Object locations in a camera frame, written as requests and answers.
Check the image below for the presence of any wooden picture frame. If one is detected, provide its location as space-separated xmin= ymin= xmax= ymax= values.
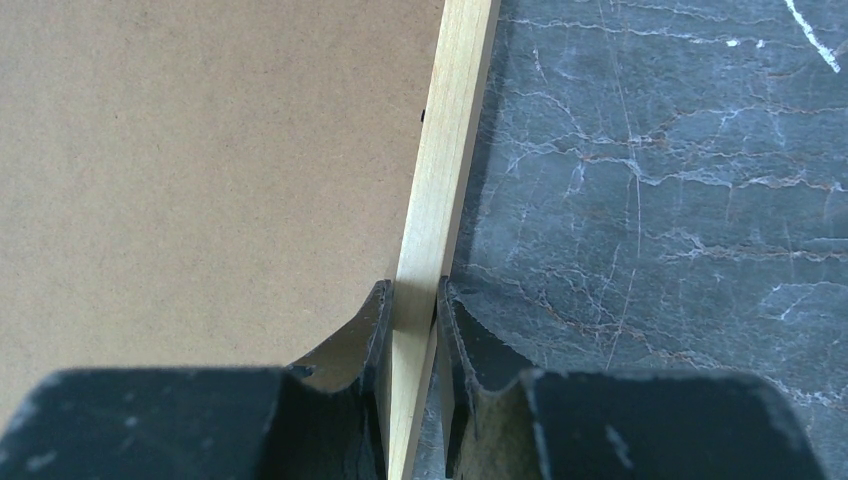
xmin=386 ymin=1 xmax=500 ymax=480

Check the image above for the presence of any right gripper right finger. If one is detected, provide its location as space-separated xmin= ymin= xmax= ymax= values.
xmin=437 ymin=278 xmax=824 ymax=479

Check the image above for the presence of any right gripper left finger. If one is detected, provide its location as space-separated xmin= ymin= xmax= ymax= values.
xmin=1 ymin=280 xmax=393 ymax=479

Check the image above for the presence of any brown backing board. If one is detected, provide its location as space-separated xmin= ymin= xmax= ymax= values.
xmin=1 ymin=1 xmax=442 ymax=421

